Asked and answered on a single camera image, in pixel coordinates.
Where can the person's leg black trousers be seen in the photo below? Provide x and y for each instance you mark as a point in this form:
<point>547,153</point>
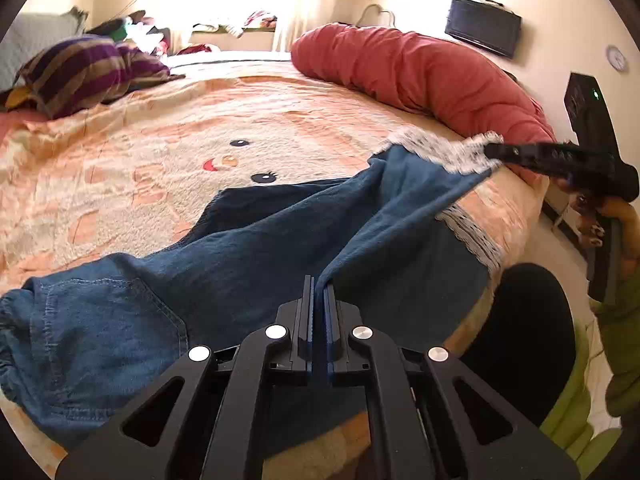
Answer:
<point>525,340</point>

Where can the round wall clock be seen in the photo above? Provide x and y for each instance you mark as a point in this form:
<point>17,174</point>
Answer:
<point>616,57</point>

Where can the blue denim pants lace hem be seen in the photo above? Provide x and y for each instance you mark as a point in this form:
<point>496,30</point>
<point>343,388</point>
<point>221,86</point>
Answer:
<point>250,260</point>

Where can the grey quilted headboard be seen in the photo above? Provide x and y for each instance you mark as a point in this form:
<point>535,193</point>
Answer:
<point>35,40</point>

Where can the pile of colourful clothes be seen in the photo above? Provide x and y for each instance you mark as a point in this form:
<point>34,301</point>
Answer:
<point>135,27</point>

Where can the red cloth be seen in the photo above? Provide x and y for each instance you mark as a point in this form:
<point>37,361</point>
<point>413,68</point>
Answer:
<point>197,49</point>

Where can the person's green jacket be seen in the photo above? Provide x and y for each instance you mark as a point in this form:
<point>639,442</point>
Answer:
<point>575,410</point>

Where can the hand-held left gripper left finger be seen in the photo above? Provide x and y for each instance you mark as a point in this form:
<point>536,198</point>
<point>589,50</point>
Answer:
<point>310,312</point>

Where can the cream curtain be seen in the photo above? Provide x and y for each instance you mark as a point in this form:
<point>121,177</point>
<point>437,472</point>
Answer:
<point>320,0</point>

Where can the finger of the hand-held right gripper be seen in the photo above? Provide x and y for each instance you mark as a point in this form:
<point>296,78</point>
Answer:
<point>525,155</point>

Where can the pale bed sheet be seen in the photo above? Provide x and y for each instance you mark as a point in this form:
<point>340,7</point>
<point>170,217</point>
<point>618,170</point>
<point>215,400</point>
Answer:
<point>225,59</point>

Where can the red rolled duvet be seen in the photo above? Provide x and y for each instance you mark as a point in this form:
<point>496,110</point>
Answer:
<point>425,70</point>

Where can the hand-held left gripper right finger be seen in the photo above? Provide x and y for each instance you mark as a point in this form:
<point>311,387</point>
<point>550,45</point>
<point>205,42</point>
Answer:
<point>327,320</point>

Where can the black wall television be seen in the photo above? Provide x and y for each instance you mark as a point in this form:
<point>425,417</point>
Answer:
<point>482,25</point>

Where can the yellow and black cloth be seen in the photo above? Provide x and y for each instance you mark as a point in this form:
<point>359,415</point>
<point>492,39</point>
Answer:
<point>17,95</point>

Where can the purple striped pillow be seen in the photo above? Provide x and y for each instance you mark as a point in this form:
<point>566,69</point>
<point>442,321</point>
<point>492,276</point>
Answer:
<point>90,72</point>

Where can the person's right hand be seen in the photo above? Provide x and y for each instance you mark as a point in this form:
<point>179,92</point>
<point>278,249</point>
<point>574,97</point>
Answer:
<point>622,225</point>

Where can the clothes on windowsill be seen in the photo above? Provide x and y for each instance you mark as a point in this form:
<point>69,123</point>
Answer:
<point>235,25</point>

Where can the person's right forearm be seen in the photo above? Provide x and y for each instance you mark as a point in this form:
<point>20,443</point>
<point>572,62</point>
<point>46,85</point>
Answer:
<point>622,350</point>

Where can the pink quilted bedsheet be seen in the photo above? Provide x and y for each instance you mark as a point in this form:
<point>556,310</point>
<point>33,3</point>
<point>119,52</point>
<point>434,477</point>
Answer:
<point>20,122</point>

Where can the orange printed blanket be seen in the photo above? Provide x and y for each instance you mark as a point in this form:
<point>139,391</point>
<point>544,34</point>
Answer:
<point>150,160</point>

